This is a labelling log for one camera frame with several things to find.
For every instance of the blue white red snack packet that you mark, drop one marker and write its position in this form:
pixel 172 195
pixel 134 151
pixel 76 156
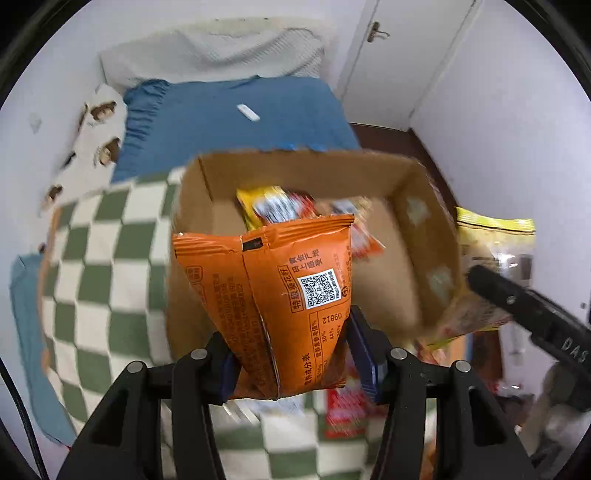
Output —
pixel 281 205

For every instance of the blue pillow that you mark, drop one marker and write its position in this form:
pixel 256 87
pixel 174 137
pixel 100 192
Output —
pixel 27 332

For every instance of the pale yellow-edged snack packet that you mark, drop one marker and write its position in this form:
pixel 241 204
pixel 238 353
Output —
pixel 485 240

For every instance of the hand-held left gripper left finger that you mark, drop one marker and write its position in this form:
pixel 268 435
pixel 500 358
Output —
pixel 227 376

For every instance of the green white checkered blanket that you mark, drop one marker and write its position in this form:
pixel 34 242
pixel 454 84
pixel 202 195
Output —
pixel 115 277

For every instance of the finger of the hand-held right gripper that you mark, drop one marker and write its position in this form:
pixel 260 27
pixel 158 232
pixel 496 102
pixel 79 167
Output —
pixel 503 295

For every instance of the bear print pillow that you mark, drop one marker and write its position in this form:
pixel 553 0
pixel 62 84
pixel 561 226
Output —
pixel 87 152

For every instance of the blue bed sheet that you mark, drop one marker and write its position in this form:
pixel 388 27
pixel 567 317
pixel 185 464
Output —
pixel 207 129

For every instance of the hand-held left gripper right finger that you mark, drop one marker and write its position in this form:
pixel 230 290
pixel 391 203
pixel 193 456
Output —
pixel 364 364

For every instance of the white door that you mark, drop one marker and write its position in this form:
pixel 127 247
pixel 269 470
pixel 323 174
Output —
pixel 406 60

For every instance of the orange red snack packet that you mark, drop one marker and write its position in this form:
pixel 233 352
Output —
pixel 367 244

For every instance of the white remote control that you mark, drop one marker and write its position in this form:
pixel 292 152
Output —
pixel 248 113

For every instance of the yellow snack packet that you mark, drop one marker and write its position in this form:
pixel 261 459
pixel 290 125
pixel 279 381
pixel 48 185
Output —
pixel 249 207

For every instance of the cardboard box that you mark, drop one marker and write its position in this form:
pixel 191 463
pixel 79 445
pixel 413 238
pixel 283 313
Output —
pixel 388 286

